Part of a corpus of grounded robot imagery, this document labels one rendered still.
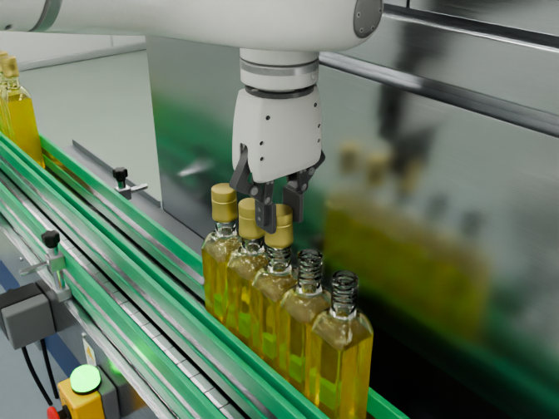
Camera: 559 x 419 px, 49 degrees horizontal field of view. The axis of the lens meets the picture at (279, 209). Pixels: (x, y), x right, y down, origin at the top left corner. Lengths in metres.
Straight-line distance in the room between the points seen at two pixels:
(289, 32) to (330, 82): 0.27
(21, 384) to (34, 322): 0.25
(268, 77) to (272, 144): 0.07
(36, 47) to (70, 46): 0.35
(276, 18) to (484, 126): 0.25
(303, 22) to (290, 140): 0.19
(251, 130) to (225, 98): 0.40
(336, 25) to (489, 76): 0.18
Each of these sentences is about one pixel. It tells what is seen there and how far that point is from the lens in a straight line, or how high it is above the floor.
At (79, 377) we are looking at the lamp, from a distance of 1.03.
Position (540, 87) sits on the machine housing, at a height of 1.53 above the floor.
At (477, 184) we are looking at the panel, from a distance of 0.68.
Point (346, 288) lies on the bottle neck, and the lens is 0.68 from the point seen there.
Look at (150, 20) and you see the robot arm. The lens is 0.52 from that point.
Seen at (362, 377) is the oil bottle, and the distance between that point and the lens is 0.76.
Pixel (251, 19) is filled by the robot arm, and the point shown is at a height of 1.60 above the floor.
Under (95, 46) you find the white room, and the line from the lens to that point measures 6.99.
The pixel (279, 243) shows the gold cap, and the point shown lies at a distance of 0.75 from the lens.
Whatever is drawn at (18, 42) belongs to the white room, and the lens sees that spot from 6.71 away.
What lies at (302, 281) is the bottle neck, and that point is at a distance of 0.73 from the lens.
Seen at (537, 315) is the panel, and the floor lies 1.30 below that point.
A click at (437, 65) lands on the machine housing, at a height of 1.52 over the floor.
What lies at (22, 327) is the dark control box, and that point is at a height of 0.97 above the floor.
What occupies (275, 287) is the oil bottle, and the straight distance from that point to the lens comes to 0.77.
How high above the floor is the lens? 1.70
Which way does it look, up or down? 28 degrees down
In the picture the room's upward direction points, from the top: straight up
